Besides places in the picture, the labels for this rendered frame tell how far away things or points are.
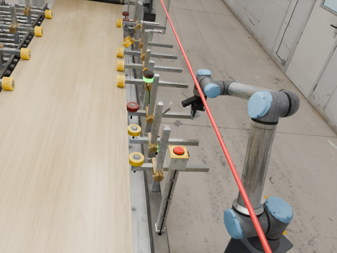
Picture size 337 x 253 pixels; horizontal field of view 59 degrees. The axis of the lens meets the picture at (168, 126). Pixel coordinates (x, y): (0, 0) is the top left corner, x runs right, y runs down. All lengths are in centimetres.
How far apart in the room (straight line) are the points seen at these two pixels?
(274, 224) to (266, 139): 47
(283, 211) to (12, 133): 145
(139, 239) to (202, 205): 114
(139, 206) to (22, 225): 66
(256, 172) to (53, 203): 90
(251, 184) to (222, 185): 144
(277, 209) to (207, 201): 116
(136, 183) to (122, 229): 59
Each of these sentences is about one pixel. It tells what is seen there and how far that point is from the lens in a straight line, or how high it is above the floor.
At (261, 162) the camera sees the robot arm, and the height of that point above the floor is 114.
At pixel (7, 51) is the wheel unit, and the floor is 95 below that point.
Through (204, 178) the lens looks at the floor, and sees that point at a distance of 288.
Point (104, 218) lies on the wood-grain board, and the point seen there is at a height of 90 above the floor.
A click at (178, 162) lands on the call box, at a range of 117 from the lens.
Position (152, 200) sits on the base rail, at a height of 70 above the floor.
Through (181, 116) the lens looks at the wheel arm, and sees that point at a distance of 206.
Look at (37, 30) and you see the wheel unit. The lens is 290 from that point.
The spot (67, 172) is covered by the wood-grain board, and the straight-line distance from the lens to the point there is 151.
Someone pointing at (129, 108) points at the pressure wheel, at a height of 90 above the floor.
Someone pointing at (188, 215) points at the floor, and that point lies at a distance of 256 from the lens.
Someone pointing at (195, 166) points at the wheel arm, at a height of 85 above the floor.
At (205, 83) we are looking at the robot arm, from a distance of 184.
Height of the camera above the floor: 198
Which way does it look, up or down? 36 degrees down
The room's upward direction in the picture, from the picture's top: 12 degrees clockwise
